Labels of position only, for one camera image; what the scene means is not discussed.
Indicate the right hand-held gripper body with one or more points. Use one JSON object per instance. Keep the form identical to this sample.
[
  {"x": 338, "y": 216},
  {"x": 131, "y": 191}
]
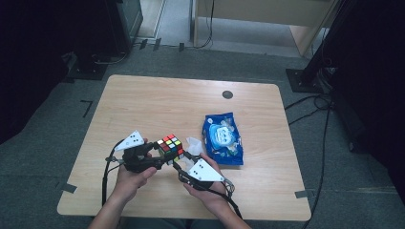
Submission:
[{"x": 202, "y": 175}]

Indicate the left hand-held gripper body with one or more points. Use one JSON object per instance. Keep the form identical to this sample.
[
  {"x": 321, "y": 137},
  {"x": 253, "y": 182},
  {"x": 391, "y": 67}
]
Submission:
[{"x": 137, "y": 160}]

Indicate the white wet wipe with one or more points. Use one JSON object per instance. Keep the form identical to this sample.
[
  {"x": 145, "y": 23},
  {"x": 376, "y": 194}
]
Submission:
[{"x": 194, "y": 146}]

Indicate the multicoloured puzzle cube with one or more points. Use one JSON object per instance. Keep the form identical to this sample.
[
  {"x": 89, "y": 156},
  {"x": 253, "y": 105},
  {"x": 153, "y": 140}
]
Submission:
[{"x": 170, "y": 148}]

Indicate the blue wet wipes pack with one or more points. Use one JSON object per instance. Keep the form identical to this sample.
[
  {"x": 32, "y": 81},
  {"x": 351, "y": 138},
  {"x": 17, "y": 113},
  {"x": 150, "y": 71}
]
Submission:
[{"x": 223, "y": 140}]

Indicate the person's right hand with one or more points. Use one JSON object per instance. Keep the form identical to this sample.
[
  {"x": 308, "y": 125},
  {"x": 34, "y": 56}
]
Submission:
[{"x": 210, "y": 197}]

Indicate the person's left hand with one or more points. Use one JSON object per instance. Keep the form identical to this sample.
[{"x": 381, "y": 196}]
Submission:
[{"x": 130, "y": 184}]

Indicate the person's legs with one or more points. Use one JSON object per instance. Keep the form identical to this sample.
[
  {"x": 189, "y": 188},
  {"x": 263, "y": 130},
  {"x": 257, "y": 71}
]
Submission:
[{"x": 172, "y": 224}]

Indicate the black round table grommet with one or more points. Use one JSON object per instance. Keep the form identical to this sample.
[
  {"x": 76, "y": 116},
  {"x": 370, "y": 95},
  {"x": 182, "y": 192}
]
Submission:
[{"x": 227, "y": 94}]

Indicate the grey tape strip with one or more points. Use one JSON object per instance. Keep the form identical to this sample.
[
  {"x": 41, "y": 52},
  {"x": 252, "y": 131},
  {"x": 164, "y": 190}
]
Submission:
[
  {"x": 304, "y": 193},
  {"x": 68, "y": 188}
]

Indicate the black angled floor tape mark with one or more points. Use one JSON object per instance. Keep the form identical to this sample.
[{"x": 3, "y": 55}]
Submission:
[{"x": 86, "y": 106}]

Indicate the black flat stand base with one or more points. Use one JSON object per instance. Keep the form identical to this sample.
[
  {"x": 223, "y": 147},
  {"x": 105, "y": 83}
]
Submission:
[{"x": 87, "y": 71}]

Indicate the black floor tape strip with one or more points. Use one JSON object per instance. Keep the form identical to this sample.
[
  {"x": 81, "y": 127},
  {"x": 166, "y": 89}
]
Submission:
[
  {"x": 143, "y": 44},
  {"x": 157, "y": 44},
  {"x": 181, "y": 47}
]

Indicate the black cabinet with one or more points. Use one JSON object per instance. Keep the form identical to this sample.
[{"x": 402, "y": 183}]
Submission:
[{"x": 122, "y": 25}]

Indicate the black stand with square base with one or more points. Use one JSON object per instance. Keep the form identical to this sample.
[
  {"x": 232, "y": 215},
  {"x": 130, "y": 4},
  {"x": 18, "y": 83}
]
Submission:
[{"x": 301, "y": 81}]

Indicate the black curtain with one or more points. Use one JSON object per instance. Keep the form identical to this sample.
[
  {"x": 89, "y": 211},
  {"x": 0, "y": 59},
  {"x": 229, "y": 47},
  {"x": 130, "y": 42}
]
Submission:
[
  {"x": 38, "y": 63},
  {"x": 375, "y": 79}
]

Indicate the light wooden desk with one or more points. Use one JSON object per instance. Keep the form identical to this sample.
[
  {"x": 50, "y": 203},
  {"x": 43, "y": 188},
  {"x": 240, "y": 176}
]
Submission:
[{"x": 254, "y": 11}]

